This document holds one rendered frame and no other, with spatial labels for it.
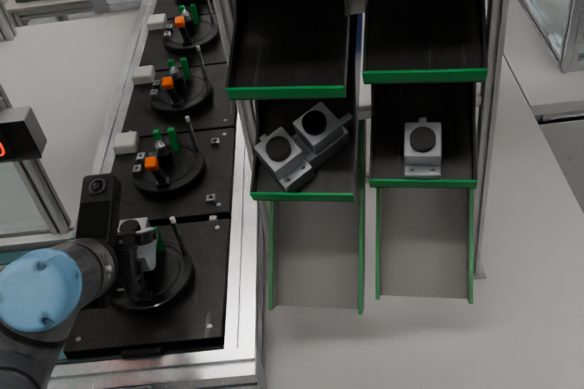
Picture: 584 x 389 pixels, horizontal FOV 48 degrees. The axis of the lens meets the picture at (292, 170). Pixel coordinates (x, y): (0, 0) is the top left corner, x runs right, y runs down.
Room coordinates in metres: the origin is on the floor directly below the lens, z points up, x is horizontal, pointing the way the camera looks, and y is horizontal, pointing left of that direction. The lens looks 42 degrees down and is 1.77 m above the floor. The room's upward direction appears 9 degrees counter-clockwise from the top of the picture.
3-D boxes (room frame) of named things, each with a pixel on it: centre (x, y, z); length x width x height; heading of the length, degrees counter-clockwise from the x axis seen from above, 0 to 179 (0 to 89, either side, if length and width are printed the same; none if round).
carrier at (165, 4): (1.67, 0.17, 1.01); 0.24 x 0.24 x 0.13; 85
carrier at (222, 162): (0.94, 0.23, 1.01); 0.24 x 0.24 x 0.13; 85
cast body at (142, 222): (0.70, 0.25, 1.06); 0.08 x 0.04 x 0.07; 175
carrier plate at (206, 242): (0.69, 0.25, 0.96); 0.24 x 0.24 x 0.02; 85
